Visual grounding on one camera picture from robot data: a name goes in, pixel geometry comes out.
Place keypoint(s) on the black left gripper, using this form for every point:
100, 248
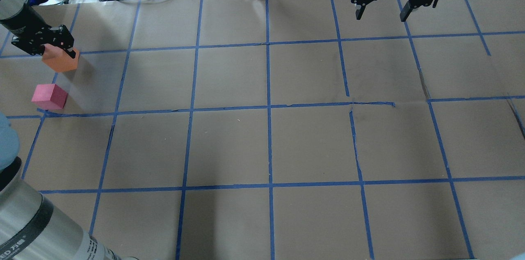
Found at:
25, 27

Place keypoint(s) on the orange foam block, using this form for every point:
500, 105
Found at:
58, 60

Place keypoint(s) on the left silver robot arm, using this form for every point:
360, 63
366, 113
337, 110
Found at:
32, 228

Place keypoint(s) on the pink foam block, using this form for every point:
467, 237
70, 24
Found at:
49, 97

